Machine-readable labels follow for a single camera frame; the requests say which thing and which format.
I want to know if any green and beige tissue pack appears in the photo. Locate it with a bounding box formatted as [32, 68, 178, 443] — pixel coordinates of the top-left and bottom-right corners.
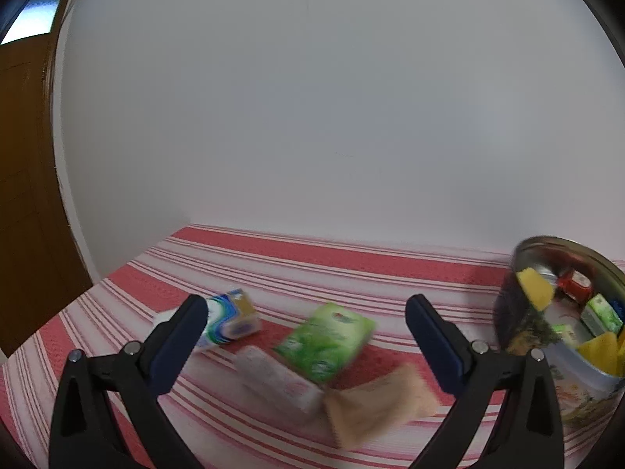
[552, 323, 591, 347]

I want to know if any white and blue tissue pack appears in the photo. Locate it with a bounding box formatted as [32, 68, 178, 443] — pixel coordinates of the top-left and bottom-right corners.
[154, 288, 262, 355]

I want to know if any red striped blanket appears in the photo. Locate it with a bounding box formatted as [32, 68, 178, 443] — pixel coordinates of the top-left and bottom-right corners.
[0, 224, 625, 469]

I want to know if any round printed cookie tin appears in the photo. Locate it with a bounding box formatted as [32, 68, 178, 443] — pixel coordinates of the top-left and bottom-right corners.
[493, 235, 625, 426]

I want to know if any yellow sponge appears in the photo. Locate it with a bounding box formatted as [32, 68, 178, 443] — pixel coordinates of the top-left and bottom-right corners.
[518, 266, 625, 377]

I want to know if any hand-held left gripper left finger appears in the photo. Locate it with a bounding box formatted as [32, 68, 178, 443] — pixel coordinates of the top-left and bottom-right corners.
[48, 294, 209, 469]

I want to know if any frosted transom window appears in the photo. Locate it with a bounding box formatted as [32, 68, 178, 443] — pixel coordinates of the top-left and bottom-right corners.
[0, 0, 64, 46]

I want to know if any beige snack packet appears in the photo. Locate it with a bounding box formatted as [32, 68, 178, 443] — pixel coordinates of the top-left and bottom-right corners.
[322, 362, 443, 450]

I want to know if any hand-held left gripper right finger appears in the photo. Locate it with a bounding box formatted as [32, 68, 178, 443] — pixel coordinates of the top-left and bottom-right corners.
[405, 294, 570, 469]

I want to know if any bright red packet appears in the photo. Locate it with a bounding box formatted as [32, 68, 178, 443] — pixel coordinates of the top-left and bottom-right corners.
[557, 269, 594, 302]

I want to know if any brown wooden door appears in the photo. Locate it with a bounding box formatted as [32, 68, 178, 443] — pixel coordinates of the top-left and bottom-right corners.
[0, 0, 93, 357]

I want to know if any green leaf tissue pack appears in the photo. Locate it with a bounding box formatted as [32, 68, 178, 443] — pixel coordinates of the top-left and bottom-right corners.
[581, 293, 625, 335]
[272, 302, 378, 386]

